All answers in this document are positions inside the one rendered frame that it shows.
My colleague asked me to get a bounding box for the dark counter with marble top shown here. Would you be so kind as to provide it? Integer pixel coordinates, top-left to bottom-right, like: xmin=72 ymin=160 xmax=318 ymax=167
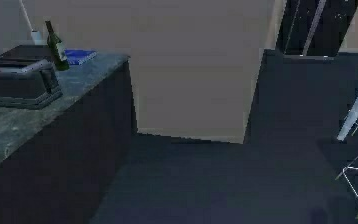
xmin=0 ymin=44 xmax=138 ymax=224

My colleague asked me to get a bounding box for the dark green wine bottle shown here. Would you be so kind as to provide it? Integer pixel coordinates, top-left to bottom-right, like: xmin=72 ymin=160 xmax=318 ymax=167
xmin=44 ymin=20 xmax=71 ymax=72

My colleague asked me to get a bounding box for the white paper towel roll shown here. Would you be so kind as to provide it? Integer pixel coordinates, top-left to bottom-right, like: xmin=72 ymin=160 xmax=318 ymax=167
xmin=30 ymin=29 xmax=48 ymax=46

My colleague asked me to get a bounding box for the dark window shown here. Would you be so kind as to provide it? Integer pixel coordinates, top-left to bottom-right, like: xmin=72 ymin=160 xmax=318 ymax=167
xmin=275 ymin=0 xmax=358 ymax=58

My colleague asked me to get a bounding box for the black toaster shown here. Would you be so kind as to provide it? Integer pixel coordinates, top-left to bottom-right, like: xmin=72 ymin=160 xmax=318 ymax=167
xmin=0 ymin=57 xmax=64 ymax=110

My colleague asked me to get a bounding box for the white wire chair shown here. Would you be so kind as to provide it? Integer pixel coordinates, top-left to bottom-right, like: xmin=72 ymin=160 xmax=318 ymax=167
xmin=334 ymin=109 xmax=358 ymax=220

